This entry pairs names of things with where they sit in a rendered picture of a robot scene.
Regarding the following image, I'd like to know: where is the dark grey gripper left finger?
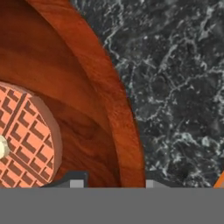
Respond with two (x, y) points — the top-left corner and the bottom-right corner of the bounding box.
(43, 171), (89, 189)

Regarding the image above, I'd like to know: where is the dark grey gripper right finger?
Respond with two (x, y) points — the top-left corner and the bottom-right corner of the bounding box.
(144, 170), (179, 189)

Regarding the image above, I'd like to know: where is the brown wooden bowl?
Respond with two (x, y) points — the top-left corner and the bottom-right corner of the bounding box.
(0, 0), (147, 189)

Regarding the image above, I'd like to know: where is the round orange-brown waffle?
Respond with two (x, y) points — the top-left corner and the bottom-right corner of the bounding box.
(0, 81), (64, 189)

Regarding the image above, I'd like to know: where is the orange object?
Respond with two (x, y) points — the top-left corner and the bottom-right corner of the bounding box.
(213, 170), (224, 189)

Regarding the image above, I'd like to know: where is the pale yellow butter pat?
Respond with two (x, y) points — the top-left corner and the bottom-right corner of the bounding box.
(0, 135), (10, 160)

